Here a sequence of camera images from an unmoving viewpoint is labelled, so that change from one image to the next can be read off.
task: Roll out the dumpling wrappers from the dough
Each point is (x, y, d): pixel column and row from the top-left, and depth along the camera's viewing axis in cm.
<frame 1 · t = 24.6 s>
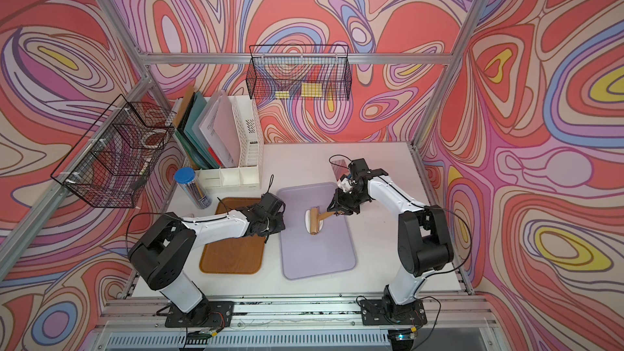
left hand: (285, 226, 92), fingers closed
right hand: (333, 216, 86), fingers open
wooden dough roller: (315, 217, 94), point 3 cm above the table
white dough piece: (308, 222, 94), on the table
brown wooden tray: (243, 255, 88), on the table
blue lid clear jar: (188, 177, 86), point 19 cm above the table
green folder: (188, 139, 88), point 27 cm above the table

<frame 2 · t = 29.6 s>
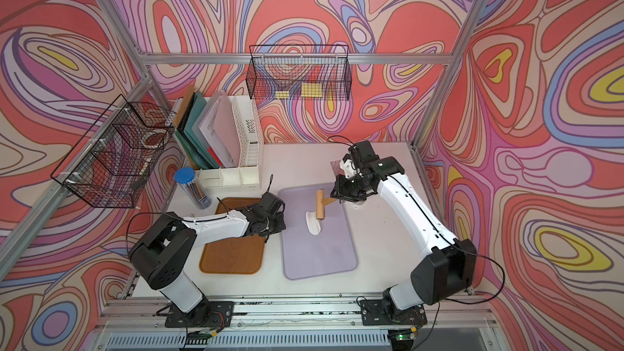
left hand: (286, 226, 92), fingers closed
right hand: (335, 201, 77), fingers open
wooden dough roller: (320, 204, 85), point 14 cm above the table
white dough piece: (313, 223, 94), on the table
the other named things where they were.

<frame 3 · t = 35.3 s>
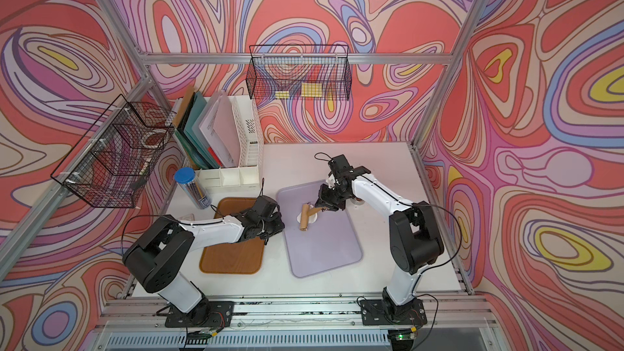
left hand: (289, 226, 91), fingers closed
right hand: (319, 212, 87), fingers open
wooden dough roller: (305, 211, 94), point 4 cm above the table
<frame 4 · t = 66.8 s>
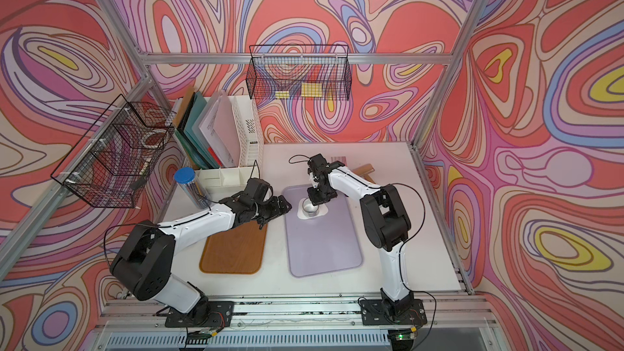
left hand: (287, 210, 88), fingers open
right hand: (319, 206, 95), fingers closed
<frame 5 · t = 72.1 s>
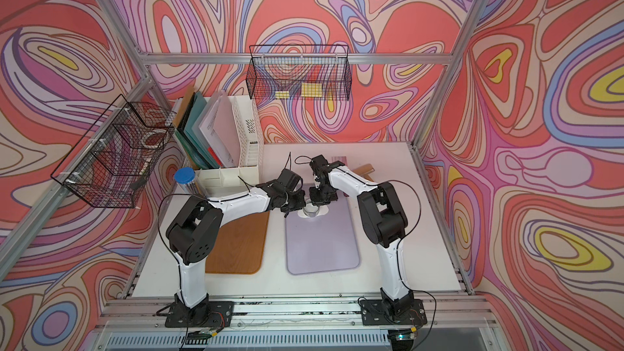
left hand: (309, 204, 94), fingers closed
right hand: (319, 209, 96), fingers closed
